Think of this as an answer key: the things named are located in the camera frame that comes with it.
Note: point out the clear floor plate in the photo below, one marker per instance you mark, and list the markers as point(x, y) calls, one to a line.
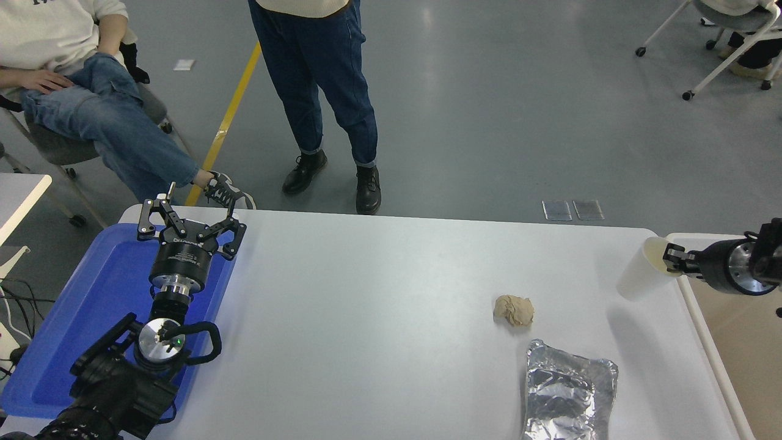
point(556, 210)
point(588, 209)

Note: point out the blue plastic tray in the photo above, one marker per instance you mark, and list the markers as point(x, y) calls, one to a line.
point(91, 305)

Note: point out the white paper scrap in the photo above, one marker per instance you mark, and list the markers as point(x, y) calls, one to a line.
point(184, 65)

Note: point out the crumpled tan paper ball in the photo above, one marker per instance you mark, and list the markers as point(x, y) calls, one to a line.
point(514, 310)

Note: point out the seated person's right hand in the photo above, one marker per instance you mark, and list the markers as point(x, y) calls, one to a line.
point(49, 80)

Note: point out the distant seated person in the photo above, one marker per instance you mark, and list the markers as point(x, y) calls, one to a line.
point(760, 55)

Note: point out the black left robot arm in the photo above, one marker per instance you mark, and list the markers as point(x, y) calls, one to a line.
point(116, 391)

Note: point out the standing person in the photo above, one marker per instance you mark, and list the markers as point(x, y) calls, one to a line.
point(317, 67)

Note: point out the white wheeled chair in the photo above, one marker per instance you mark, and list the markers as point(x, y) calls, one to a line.
point(730, 58)

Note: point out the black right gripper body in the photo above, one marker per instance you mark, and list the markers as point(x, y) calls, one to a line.
point(718, 266)

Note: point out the large pale bin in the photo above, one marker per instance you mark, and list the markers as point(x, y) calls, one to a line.
point(745, 342)

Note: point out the white side table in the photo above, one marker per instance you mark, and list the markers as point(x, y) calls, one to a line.
point(18, 192)

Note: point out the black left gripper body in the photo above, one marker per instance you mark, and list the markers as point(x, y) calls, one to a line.
point(184, 260)

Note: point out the grey wheeled chair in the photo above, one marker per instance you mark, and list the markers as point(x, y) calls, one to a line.
point(61, 150)

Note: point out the white paper cup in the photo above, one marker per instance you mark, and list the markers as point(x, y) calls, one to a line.
point(638, 278)

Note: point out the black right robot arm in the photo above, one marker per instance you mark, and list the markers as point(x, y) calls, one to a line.
point(771, 256)

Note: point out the silver foil tray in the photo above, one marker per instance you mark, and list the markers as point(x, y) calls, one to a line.
point(565, 391)

